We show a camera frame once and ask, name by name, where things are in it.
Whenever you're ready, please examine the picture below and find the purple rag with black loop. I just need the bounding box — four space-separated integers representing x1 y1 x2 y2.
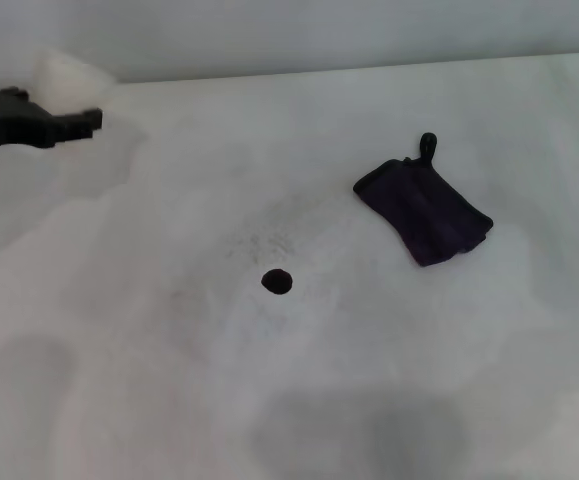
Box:
352 131 495 268

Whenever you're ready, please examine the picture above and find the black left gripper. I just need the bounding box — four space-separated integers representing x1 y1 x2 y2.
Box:
0 86 105 154

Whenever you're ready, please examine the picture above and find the white paper cup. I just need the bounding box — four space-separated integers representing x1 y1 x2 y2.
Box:
32 47 116 117

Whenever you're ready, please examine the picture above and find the black water stain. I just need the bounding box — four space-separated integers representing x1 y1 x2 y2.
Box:
260 268 295 297

